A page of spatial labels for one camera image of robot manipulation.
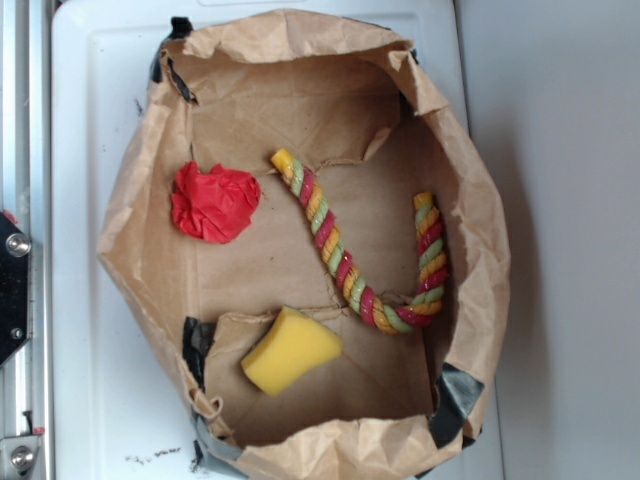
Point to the brown paper bag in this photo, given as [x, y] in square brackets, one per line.
[350, 102]

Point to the twisted multicolour rope toy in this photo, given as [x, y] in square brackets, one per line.
[420, 311]

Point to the yellow sponge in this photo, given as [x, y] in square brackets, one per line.
[294, 345]

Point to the white plastic tray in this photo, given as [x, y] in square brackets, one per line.
[117, 414]

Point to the black metal bracket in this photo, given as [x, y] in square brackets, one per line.
[14, 288]

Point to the red paper ball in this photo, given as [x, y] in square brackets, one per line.
[215, 206]

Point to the aluminium frame rail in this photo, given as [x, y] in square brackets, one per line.
[27, 444]

